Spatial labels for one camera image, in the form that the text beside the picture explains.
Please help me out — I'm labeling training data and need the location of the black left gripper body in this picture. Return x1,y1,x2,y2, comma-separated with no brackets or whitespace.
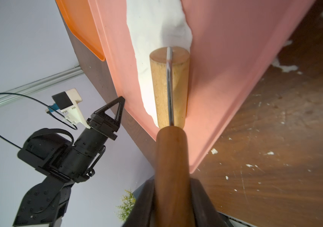
56,128,108,183

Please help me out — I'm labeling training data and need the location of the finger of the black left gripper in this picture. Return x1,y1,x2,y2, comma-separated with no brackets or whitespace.
90,96,125,121
93,102,125,141

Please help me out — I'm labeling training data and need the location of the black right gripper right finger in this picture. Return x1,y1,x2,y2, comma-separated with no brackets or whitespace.
190,178,228,227

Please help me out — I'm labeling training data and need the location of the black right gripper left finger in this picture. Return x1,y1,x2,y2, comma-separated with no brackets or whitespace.
122,179,156,227

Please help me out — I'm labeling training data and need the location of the wooden rolling pin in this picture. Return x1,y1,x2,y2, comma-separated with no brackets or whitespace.
150,46,195,227

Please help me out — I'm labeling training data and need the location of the white dough lump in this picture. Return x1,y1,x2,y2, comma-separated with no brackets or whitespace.
126,1,193,125

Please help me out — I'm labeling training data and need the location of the pink silicone mat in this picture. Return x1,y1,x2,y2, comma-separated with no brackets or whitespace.
89,1,313,173

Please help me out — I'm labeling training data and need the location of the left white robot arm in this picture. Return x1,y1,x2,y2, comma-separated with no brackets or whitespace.
13,96,125,227

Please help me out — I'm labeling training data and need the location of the small green potted plant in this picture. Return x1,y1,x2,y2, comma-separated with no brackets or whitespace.
116,184,145,223

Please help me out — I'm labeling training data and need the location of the orange plastic tray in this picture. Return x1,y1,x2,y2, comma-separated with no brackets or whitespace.
55,0,105,61

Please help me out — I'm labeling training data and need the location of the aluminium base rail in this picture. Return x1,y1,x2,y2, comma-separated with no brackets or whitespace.
218,211,256,227

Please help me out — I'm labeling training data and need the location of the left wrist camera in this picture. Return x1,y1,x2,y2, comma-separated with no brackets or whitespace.
46,88,91,130

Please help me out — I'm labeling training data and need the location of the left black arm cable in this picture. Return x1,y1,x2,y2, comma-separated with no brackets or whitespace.
0,92,78,150

